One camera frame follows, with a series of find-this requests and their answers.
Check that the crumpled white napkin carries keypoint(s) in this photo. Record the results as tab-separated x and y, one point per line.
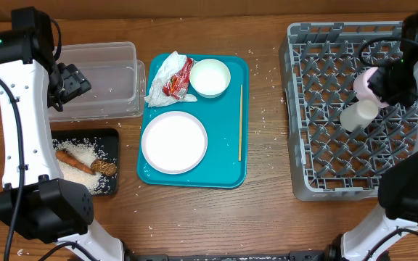
171	65

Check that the grey dishwasher rack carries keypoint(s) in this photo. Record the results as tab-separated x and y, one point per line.
319	63

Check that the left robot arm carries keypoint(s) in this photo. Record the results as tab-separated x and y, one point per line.
36	201

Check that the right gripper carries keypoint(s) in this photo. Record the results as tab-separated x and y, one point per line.
375	83

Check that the red snack wrapper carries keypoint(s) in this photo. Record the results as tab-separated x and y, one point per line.
177	86

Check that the wooden chopstick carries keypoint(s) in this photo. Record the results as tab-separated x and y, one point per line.
240	123

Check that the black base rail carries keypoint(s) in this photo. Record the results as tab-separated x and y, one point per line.
310	255

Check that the pile of white rice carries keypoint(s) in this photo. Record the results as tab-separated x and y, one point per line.
97	184

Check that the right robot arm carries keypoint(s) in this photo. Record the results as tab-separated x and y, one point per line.
396	213

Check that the teal serving tray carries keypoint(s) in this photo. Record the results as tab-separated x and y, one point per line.
220	167

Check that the black plastic tray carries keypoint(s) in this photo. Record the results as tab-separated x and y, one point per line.
106	140

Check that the white bowl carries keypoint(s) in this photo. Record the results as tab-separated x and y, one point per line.
363	92

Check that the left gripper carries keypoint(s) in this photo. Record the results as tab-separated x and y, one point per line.
76	83

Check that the clear plastic bin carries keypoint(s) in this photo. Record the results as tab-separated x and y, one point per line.
118	82

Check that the white saucer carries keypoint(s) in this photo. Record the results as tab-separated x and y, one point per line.
210	78

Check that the white cup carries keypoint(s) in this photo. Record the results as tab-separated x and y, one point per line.
360	114

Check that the large white plate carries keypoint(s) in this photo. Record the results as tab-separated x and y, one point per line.
174	142

